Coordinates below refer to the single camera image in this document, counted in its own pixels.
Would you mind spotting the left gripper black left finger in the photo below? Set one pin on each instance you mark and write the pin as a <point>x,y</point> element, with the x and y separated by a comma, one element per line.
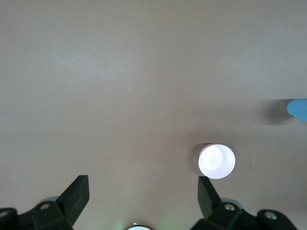
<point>60,213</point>

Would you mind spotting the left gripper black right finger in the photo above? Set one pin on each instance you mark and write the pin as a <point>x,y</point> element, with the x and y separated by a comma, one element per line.
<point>223,215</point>

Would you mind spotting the blue plastic cup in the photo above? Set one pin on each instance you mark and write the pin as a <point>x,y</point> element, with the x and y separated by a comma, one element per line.
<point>298,107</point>

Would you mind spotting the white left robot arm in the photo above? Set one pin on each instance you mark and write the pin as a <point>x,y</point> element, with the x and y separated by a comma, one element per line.
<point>139,228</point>

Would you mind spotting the pink bowl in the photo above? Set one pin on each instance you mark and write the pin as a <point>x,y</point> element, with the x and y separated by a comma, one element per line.
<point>216,163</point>

